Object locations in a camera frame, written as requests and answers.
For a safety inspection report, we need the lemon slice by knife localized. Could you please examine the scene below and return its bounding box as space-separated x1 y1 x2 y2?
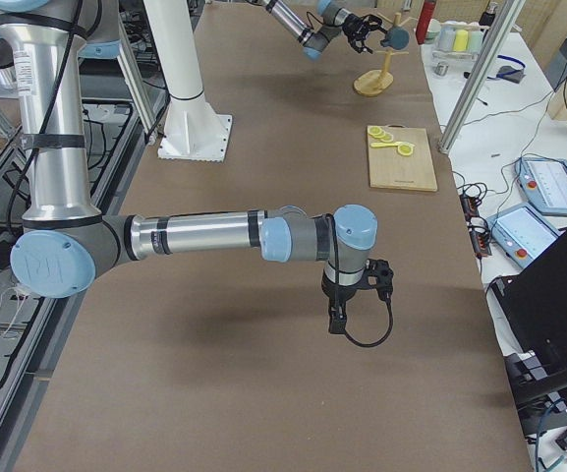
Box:
396 142 415 156

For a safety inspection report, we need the aluminium frame post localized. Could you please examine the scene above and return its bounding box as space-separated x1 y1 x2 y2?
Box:
438 0 526 155

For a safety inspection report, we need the white pillar base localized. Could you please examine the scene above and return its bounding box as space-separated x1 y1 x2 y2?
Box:
144 0 233 162

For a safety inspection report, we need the blue teach pendant near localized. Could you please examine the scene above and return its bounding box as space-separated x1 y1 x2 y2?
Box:
487 204 561 268

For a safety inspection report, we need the wooden cup rack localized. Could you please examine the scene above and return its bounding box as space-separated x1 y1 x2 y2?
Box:
353 12 414 97

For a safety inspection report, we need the blue mug yellow inside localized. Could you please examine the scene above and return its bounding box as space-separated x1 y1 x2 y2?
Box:
380 26 410 51

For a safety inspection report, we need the wooden cutting board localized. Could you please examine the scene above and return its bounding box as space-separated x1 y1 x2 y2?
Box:
367 125 438 192

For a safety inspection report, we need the blue teach pendant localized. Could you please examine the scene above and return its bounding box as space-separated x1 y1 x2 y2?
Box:
487 204 561 268
515 157 567 216

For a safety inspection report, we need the black computer monitor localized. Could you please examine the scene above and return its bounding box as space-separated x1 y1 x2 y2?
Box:
492 231 567 406

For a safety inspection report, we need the lemon slice near handle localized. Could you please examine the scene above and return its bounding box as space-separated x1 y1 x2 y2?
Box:
368 126 385 138

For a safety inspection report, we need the blue teach pendant far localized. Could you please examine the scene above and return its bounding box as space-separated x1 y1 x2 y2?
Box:
515 157 567 216

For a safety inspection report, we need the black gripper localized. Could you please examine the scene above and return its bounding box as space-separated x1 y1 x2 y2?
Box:
342 14 387 54
321 265 371 335

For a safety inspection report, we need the yellow plastic knife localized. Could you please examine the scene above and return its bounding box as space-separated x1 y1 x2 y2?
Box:
369 142 403 148

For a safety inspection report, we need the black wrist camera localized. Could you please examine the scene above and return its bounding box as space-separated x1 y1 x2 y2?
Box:
359 259 394 302

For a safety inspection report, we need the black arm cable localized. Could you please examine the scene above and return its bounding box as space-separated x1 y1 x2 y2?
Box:
323 213 395 350

